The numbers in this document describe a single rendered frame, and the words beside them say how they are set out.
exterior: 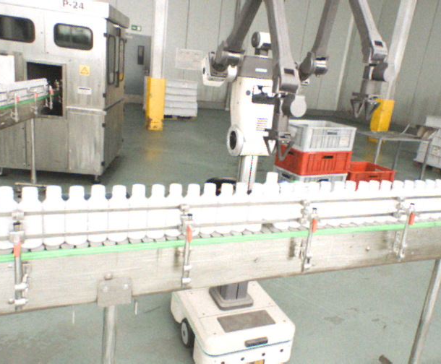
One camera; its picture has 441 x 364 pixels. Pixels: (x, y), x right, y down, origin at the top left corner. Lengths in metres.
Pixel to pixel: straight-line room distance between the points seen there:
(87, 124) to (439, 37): 11.26
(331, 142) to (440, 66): 10.22
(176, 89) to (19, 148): 6.22
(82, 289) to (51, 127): 3.83
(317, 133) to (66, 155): 2.88
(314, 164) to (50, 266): 2.86
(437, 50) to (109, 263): 13.25
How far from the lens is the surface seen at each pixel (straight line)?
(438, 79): 13.79
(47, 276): 1.26
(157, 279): 1.32
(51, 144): 5.04
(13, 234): 1.14
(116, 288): 1.30
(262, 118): 1.99
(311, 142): 3.63
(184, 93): 10.83
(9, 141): 5.19
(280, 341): 2.32
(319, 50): 2.01
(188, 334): 2.36
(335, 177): 3.95
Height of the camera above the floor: 1.55
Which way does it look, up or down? 16 degrees down
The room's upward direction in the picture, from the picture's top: 7 degrees clockwise
